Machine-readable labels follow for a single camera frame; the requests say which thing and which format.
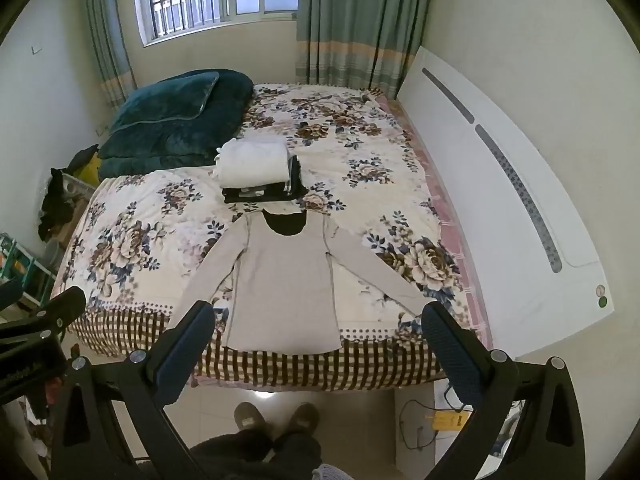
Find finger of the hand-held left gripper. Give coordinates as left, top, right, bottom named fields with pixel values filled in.
left=0, top=286, right=87, bottom=343
left=0, top=277, right=26, bottom=312

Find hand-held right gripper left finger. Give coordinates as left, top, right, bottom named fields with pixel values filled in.
left=50, top=300, right=216, bottom=480

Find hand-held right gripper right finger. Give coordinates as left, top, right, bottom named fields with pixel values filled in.
left=421, top=301, right=586, bottom=480

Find grey long-sleeve shirt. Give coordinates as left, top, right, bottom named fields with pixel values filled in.
left=167, top=210, right=437, bottom=352

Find black hanging clothes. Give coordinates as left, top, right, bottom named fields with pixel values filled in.
left=38, top=167, right=77, bottom=242

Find green rack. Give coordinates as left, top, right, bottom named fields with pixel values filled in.
left=0, top=232, right=57, bottom=312

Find yellow power strip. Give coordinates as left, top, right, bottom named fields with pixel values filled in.
left=433, top=412, right=464, bottom=432

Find person's left shoe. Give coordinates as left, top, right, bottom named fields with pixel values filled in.
left=233, top=401, right=274, bottom=442

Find person's shoe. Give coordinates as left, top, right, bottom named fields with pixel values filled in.
left=282, top=402, right=321, bottom=437
left=233, top=401, right=274, bottom=442

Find person's dark trousers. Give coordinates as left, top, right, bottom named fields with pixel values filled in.
left=189, top=427, right=324, bottom=480

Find person's right shoe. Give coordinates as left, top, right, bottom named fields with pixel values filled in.
left=282, top=402, right=321, bottom=437

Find yellow bag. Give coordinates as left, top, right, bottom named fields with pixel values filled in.
left=81, top=152, right=101, bottom=187

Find white headboard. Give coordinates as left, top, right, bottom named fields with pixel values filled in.
left=395, top=45, right=615, bottom=350

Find teal plush quilt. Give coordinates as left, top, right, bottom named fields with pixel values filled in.
left=97, top=69, right=255, bottom=181

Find white folded cloth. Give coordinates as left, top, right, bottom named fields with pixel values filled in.
left=212, top=137, right=292, bottom=196

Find bed with floral sheet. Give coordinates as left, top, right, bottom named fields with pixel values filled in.
left=52, top=82, right=495, bottom=394

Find teal plush pillow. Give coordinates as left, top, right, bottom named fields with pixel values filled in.
left=108, top=71, right=221, bottom=134

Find narrow green striped curtain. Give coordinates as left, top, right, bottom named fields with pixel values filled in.
left=79, top=0, right=139, bottom=111

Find wide green striped curtain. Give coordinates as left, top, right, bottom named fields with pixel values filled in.
left=295, top=0, right=437, bottom=102

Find black cable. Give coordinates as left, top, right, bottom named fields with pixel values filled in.
left=398, top=398, right=437, bottom=453

